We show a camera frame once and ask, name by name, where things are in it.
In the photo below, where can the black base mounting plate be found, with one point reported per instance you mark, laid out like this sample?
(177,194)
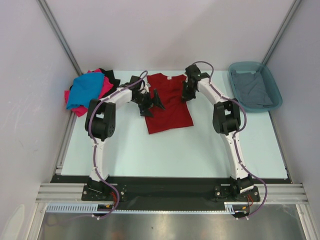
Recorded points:
(172,194)

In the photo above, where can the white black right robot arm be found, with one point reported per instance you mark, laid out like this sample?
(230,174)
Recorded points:
(226,121)

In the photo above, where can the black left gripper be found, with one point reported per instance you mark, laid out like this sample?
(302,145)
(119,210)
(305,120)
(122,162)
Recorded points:
(154,102)

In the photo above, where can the left aluminium corner post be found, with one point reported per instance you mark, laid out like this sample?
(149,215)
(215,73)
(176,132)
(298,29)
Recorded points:
(54,25)

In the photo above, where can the teal plastic basket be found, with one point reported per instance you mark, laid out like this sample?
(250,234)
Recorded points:
(268,79)

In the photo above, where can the pink folded t shirt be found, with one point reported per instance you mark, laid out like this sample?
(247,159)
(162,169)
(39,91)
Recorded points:
(91,85)

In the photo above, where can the right aluminium corner post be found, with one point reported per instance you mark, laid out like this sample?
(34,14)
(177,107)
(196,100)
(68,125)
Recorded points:
(282,29)

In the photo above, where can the grey t shirt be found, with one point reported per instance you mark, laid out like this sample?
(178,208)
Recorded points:
(250,89)

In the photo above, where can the black folded t shirt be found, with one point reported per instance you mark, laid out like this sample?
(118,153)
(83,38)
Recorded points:
(111,77)

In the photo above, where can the aluminium corner post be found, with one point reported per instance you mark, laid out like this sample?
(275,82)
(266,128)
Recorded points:
(282,29)
(54,25)

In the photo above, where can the grey slotted cable duct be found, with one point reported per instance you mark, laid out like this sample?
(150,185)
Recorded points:
(96,208)

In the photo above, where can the red t shirt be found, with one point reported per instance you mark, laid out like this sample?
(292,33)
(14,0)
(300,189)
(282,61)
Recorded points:
(175,113)

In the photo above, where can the blue t shirt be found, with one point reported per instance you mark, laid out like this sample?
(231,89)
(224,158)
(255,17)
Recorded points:
(85,88)

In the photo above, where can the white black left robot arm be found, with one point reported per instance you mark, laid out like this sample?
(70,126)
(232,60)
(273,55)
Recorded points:
(100,124)

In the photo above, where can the aluminium front frame rail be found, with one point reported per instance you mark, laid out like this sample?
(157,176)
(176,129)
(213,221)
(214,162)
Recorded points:
(72,193)

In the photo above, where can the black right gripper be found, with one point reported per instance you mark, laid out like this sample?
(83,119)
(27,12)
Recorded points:
(186,96)

